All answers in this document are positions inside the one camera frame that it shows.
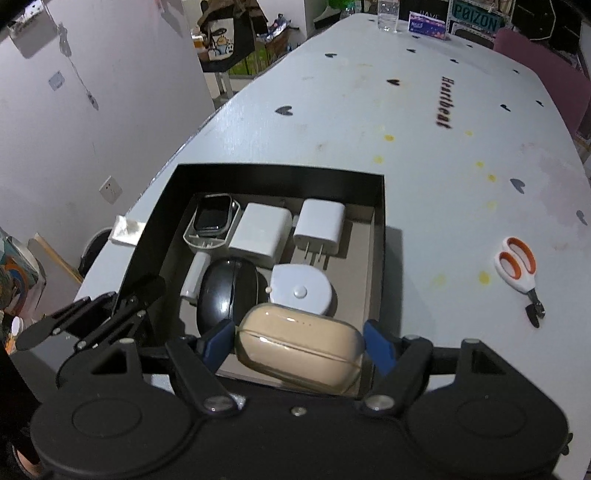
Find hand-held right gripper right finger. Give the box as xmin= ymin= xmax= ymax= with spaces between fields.
xmin=362 ymin=318 xmax=514 ymax=415

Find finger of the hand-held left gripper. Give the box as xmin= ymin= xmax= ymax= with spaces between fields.
xmin=16 ymin=291 xmax=117 ymax=350
xmin=74 ymin=275 xmax=167 ymax=352

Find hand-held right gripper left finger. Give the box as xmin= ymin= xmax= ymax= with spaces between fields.
xmin=91 ymin=318 xmax=238 ymax=415

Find black computer mouse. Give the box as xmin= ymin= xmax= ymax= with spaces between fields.
xmin=196 ymin=257 xmax=273 ymax=337

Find beige earbuds case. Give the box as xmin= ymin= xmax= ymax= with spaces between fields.
xmin=235 ymin=303 xmax=368 ymax=397

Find black cardboard box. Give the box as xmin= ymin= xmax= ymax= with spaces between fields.
xmin=117 ymin=162 xmax=387 ymax=403

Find white round tape measure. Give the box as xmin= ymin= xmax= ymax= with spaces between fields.
xmin=267 ymin=263 xmax=338 ymax=318

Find white charger block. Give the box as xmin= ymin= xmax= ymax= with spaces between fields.
xmin=228 ymin=202 xmax=294 ymax=267

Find black smartwatch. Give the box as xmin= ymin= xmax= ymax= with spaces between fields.
xmin=191 ymin=194 xmax=236 ymax=234

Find white charger with prongs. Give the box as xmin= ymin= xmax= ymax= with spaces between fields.
xmin=292 ymin=198 xmax=347 ymax=266

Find colourful painting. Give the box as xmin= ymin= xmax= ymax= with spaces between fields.
xmin=0 ymin=226 xmax=47 ymax=319

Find black chair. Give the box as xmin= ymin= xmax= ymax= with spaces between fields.
xmin=78 ymin=228 xmax=114 ymax=280

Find cream wristwatch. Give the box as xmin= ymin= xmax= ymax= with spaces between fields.
xmin=180 ymin=222 xmax=243 ymax=304

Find white crumpled packet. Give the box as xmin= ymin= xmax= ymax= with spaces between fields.
xmin=110 ymin=215 xmax=146 ymax=246

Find black hanging bag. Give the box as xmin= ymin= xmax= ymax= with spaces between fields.
xmin=198 ymin=0 xmax=269 ymax=72

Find blue tissue pack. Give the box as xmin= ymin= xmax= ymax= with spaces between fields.
xmin=407 ymin=11 xmax=448 ymax=40

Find clear water bottle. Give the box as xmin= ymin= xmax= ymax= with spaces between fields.
xmin=376 ymin=0 xmax=400 ymax=32

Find teal lettered sign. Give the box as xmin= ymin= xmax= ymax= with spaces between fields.
xmin=449 ymin=0 xmax=505 ymax=38

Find white wall socket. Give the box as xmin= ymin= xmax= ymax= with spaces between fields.
xmin=99 ymin=174 xmax=123 ymax=205

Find white orange handled scissors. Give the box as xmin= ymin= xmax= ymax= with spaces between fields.
xmin=494 ymin=237 xmax=546 ymax=328

